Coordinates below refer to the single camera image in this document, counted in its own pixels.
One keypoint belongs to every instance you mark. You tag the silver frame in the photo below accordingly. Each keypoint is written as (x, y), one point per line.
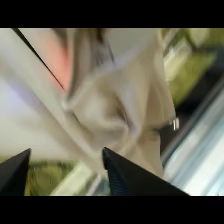
(196, 146)

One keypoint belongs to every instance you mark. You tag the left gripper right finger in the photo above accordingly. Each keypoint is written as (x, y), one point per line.
(130, 178)

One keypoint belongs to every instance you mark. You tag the beige garment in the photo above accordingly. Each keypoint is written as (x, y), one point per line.
(110, 96)

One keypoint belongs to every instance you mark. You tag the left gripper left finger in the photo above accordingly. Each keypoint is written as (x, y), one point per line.
(15, 176)

